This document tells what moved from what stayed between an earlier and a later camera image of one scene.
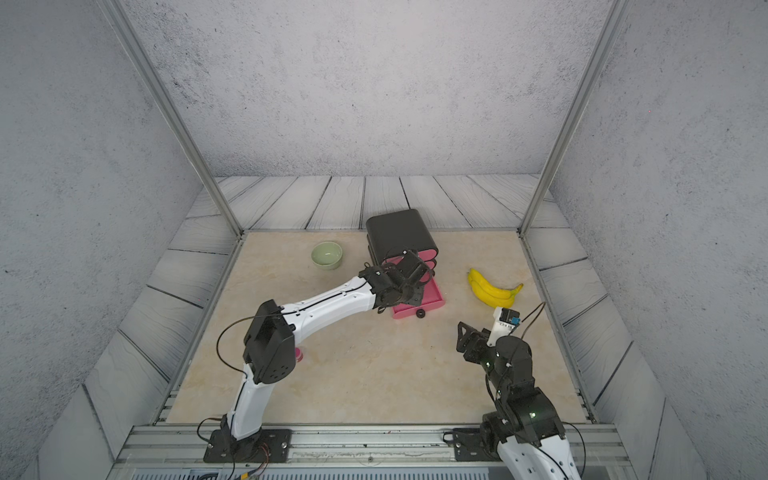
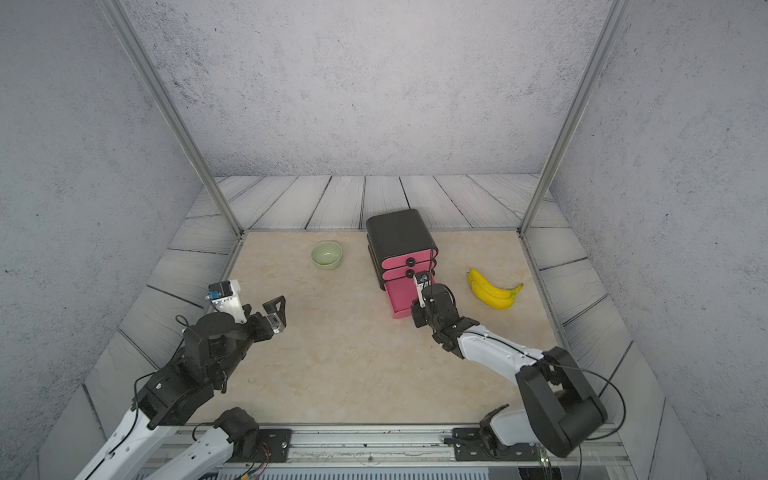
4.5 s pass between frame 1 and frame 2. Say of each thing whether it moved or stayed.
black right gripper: moved
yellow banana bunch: stayed
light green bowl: stayed
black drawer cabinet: stayed
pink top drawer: stayed
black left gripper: moved
